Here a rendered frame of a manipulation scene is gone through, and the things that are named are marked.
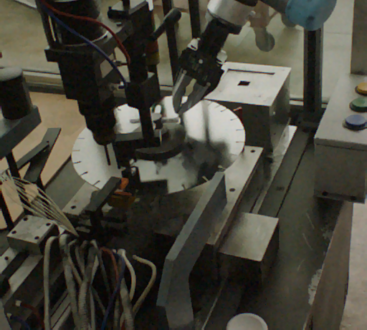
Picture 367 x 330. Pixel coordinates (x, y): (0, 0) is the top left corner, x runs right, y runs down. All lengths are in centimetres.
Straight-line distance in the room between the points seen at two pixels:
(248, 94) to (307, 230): 34
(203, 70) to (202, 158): 16
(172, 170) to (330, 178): 36
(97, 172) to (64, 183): 35
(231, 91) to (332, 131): 28
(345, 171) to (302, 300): 29
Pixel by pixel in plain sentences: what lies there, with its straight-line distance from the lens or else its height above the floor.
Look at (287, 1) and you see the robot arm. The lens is 97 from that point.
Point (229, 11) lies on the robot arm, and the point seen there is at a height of 118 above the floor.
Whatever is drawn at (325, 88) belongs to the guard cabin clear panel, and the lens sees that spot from 149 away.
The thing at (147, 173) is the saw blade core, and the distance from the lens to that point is 104.
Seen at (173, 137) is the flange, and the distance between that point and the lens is 110.
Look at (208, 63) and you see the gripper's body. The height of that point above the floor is 110.
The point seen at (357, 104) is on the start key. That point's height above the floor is 91.
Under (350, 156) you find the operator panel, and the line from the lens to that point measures 120.
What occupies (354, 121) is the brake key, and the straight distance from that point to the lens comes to 122.
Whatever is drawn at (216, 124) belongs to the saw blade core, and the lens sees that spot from 114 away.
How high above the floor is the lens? 157
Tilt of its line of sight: 34 degrees down
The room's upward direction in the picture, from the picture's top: 8 degrees counter-clockwise
